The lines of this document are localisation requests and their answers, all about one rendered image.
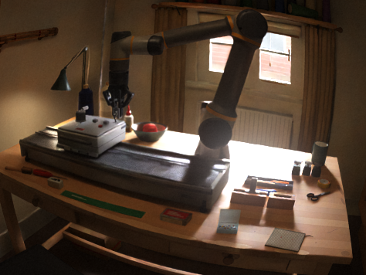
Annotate grey knitted swatch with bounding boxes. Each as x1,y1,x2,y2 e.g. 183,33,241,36
264,227,307,253

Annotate wooden curtain rod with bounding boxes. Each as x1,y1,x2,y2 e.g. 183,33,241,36
151,2,344,33

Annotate window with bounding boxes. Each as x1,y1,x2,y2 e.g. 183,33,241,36
208,31,293,85

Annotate wooden chair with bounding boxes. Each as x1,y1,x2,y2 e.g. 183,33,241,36
0,222,201,275

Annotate dark blue yarn cone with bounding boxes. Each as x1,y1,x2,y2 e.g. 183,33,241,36
78,83,95,116

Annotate dark knitting machine bed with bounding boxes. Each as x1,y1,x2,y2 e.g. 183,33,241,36
19,127,231,214

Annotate red tin box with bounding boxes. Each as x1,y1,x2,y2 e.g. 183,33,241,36
159,207,193,226

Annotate wooden block holder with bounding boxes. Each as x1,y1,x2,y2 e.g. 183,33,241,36
266,192,297,211
229,188,269,208

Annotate grey bowl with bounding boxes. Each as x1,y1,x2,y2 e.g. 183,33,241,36
131,121,169,143

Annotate wooden desk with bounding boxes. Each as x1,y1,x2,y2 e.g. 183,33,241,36
0,116,354,275

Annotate white radiator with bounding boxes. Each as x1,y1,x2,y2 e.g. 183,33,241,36
199,100,294,150

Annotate wooden wall peg rail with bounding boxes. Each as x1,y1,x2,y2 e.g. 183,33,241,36
0,26,59,53

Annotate black scissors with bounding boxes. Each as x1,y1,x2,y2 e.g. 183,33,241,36
306,191,332,202

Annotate grey knitting machine carriage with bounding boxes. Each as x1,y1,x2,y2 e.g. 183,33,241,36
56,114,127,158

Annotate white glue bottle red cap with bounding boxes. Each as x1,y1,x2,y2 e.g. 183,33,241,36
124,105,134,133

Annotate green ruler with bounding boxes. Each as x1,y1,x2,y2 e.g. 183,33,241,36
59,189,147,219

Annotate green grey cylinder cup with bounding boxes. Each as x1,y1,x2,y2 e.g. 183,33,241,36
311,141,330,167

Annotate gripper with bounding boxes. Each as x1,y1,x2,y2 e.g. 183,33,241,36
102,70,135,122

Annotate blue pin box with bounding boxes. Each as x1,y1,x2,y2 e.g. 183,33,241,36
216,209,242,235

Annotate red handled screwdriver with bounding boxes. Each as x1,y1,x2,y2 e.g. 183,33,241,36
4,165,55,178

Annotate dark green desk lamp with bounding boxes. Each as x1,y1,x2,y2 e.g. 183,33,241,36
50,46,90,92

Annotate beige curtain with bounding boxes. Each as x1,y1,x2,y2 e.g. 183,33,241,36
150,6,188,133
297,24,337,154

